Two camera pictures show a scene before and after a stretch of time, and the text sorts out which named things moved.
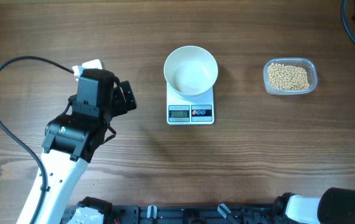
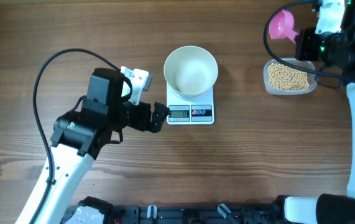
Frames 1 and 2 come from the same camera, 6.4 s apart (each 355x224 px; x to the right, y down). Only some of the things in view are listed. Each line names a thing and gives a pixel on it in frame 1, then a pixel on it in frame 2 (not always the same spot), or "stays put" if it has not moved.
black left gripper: (120, 107) → (142, 124)
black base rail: (189, 214) stays put
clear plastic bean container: (290, 76) stays put
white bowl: (191, 72) stays put
